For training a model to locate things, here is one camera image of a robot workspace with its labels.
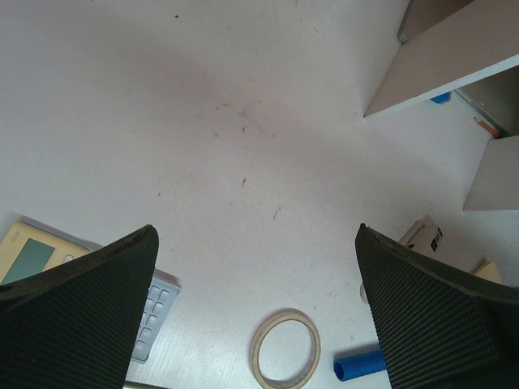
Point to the orange pencil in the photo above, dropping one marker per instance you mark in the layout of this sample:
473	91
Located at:
495	133

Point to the beige and grey calculator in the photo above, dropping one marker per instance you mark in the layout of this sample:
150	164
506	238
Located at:
30	247

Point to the beige tape roll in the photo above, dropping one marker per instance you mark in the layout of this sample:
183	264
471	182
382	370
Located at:
285	350

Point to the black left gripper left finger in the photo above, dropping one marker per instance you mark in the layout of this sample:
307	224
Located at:
75	325

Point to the black and beige stapler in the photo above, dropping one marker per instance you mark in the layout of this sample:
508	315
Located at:
423	239

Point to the blue microfiber duster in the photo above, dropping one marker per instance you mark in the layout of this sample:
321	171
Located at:
358	365

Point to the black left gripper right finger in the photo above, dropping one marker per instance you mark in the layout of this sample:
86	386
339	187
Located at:
437	326

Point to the yellow sticky note pad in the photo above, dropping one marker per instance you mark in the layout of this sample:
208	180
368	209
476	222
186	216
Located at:
488	271

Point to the white wooden bookshelf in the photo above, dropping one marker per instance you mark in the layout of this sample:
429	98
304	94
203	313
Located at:
478	41

